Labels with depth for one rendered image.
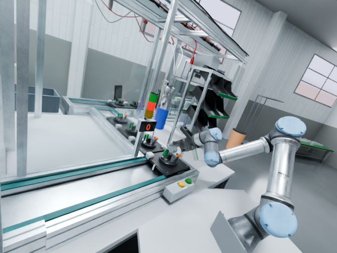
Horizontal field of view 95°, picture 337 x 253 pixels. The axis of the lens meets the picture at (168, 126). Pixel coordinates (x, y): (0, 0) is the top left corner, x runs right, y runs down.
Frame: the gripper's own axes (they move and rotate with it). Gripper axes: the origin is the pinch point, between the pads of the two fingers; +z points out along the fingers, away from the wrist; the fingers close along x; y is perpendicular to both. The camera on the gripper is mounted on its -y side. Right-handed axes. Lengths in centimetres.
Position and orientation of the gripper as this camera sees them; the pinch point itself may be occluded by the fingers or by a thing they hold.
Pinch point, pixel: (173, 143)
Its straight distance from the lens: 109.1
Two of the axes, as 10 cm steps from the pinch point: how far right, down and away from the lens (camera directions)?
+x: 7.0, -0.1, 7.2
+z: -6.8, 3.0, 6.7
